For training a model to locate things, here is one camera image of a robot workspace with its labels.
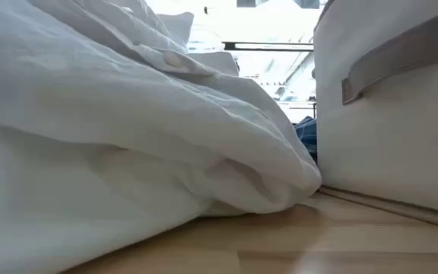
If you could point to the blue plaid garment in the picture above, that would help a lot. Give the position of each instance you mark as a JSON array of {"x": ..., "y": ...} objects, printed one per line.
[{"x": 307, "y": 133}]

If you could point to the cardboard box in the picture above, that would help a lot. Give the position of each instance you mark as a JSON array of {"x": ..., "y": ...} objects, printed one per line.
[{"x": 394, "y": 144}]

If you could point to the white button shirt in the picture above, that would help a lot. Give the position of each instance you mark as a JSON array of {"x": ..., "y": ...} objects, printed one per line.
[{"x": 89, "y": 114}]

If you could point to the large clear plastic bin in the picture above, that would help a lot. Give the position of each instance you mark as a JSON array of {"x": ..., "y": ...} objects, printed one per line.
[{"x": 204, "y": 38}]

